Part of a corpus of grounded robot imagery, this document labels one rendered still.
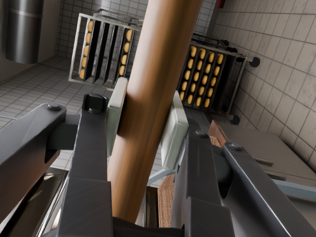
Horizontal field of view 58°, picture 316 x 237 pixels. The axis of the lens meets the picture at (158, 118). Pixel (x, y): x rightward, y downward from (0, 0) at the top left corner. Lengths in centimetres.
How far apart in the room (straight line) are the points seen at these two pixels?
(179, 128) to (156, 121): 3
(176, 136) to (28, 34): 318
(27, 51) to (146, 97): 318
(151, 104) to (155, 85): 1
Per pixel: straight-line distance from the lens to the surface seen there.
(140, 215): 178
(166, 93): 17
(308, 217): 133
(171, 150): 16
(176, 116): 16
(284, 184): 136
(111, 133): 15
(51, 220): 147
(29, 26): 330
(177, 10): 16
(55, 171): 205
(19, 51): 334
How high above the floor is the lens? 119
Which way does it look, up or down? 7 degrees down
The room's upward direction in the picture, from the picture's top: 77 degrees counter-clockwise
